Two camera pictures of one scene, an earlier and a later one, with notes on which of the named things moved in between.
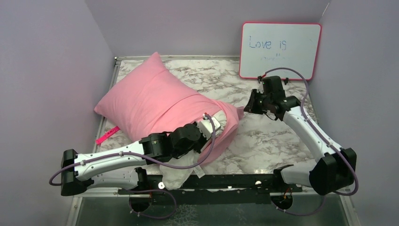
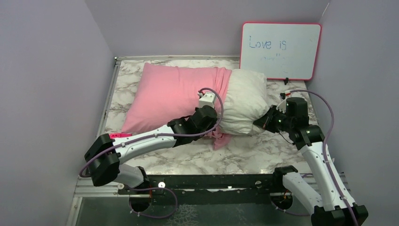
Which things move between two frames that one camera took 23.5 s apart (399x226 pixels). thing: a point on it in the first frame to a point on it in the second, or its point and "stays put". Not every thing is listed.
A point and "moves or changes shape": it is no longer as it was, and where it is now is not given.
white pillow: (172, 178) to (245, 97)
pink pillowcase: (153, 100) moves or changes shape
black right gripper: (251, 107) to (265, 122)
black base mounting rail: (214, 189) stays put
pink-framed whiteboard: (264, 46) stays put
